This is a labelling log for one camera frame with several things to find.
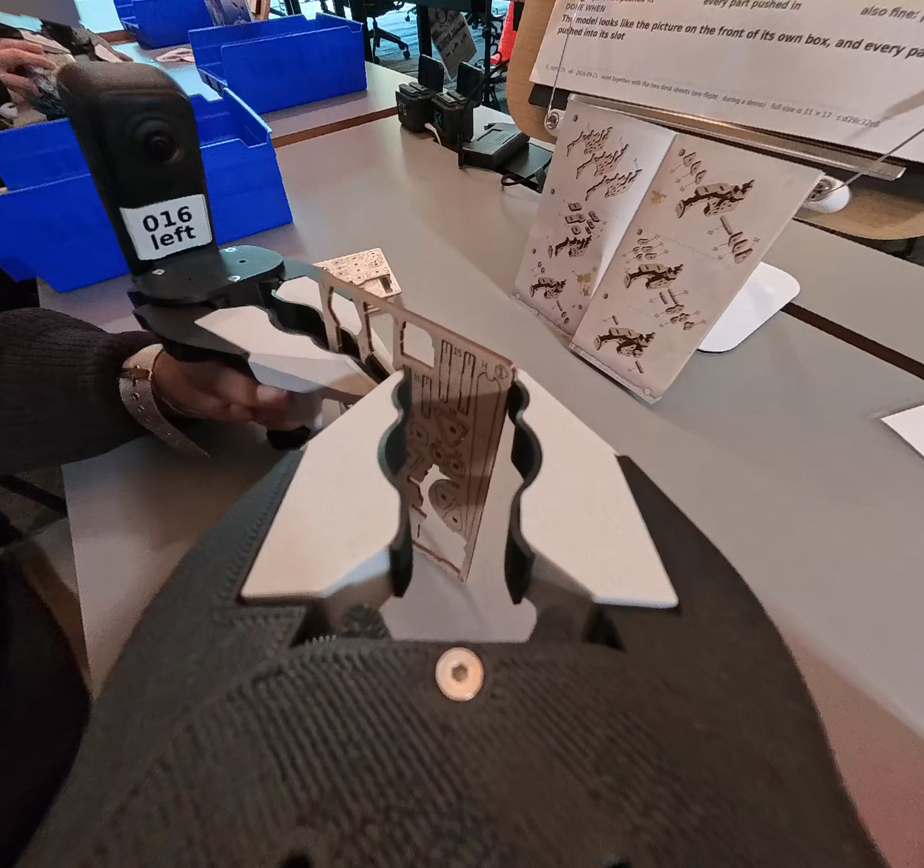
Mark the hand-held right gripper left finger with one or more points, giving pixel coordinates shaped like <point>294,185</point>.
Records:
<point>332,521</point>

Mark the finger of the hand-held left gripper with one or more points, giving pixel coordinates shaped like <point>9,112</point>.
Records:
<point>317,312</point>
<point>289,362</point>

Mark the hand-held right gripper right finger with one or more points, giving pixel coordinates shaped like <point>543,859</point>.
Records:
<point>599,521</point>

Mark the wooden puzzle sheet with cutouts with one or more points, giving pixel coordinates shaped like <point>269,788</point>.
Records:
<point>447,449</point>

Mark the grey desk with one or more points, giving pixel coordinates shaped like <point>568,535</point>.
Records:
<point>722,463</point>

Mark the task poster on clipboard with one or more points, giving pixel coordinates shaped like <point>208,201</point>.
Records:
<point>523,88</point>

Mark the person's left hand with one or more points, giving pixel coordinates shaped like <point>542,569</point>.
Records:
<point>209,395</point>

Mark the stack of wooden puzzle sheets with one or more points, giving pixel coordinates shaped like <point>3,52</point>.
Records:
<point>361,268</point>

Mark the large blue storage bin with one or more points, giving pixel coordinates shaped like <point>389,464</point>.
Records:
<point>238,182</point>

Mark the black battery charger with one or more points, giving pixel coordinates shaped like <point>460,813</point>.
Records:
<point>415,106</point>
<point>453,120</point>

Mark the black power adapter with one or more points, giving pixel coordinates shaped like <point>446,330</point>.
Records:
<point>494,146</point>

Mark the white stand base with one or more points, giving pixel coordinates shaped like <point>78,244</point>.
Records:
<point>751,305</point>

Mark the white instruction booklet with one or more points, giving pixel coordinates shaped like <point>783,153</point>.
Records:
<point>650,247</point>

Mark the laminated paper sheet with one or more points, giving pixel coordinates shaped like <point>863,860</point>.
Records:
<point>906,431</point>

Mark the person's black sweater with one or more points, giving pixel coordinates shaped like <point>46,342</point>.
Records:
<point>29,702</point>

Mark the printed instruction poster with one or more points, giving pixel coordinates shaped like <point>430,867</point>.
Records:
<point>722,52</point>

